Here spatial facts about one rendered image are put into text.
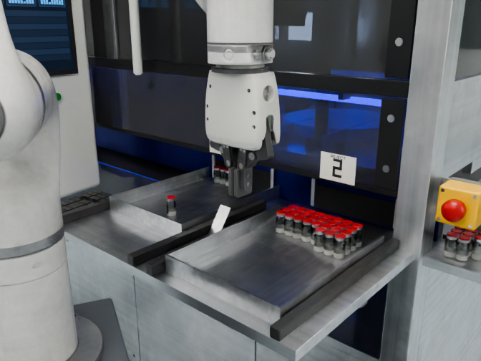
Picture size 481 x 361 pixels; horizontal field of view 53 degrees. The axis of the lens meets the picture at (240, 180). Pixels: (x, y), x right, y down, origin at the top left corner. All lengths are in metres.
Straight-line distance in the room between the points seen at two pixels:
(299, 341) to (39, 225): 0.39
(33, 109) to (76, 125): 1.00
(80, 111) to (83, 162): 0.16
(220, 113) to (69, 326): 0.36
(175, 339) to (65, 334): 1.00
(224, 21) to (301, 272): 0.49
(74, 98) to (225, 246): 0.76
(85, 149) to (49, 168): 0.92
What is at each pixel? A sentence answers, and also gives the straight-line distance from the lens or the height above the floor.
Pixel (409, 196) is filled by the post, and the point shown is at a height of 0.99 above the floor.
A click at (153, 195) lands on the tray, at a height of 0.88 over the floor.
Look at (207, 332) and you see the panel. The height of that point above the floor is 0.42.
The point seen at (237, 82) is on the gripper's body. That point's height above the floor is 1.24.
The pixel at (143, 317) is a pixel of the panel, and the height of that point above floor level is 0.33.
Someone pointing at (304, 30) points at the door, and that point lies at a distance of 1.07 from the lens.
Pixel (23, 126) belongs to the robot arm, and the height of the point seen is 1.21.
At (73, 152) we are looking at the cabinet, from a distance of 1.57.
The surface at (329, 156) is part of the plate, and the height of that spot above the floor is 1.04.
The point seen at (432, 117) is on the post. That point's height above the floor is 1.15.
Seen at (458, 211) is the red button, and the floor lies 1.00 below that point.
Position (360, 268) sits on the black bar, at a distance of 0.89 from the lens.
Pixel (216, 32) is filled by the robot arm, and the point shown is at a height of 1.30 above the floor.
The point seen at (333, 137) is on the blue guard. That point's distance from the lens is 1.04.
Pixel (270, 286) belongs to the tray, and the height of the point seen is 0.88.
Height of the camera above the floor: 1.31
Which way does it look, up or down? 18 degrees down
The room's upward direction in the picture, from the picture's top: straight up
